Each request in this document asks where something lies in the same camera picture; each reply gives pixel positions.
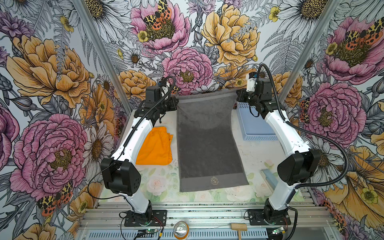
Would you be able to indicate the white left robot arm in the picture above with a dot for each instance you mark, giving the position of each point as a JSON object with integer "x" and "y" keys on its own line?
{"x": 119, "y": 171}

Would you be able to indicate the small wooden mallet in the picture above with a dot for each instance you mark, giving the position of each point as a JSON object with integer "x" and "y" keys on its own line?
{"x": 239, "y": 228}

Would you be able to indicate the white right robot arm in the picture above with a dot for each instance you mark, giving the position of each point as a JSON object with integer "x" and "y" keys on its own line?
{"x": 300, "y": 160}

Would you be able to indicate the light blue perforated laundry basket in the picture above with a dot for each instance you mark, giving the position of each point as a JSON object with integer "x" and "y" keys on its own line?
{"x": 252, "y": 128}

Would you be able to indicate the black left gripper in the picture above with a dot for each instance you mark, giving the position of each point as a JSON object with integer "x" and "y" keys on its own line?
{"x": 173, "y": 102}

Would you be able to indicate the aluminium front rail frame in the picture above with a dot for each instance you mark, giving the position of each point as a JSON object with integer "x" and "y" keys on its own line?
{"x": 207, "y": 221}

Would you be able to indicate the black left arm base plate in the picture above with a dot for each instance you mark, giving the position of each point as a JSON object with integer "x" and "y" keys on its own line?
{"x": 153, "y": 218}

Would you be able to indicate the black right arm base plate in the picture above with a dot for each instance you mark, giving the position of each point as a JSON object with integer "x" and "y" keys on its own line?
{"x": 268, "y": 217}

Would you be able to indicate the grey garment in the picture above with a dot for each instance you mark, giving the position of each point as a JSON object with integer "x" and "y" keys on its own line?
{"x": 207, "y": 152}

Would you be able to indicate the aluminium frame corner post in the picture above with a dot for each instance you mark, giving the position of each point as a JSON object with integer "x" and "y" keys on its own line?
{"x": 313, "y": 38}
{"x": 96, "y": 39}

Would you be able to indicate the orange rimmed tape roll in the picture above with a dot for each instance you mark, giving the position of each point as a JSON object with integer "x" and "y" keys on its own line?
{"x": 181, "y": 230}

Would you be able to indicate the grey blue rectangular block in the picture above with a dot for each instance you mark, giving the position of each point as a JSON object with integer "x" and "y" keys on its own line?
{"x": 269, "y": 178}

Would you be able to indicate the aluminium frame corner post left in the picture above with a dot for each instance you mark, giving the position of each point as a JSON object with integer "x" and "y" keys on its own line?
{"x": 96, "y": 39}

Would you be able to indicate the aluminium frame corner post right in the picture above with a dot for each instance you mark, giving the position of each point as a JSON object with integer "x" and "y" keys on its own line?
{"x": 313, "y": 38}

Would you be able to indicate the orange drawstring shorts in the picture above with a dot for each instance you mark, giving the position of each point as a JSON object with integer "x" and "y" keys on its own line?
{"x": 156, "y": 149}

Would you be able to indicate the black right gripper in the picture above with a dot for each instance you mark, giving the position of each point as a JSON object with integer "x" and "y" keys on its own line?
{"x": 241, "y": 97}

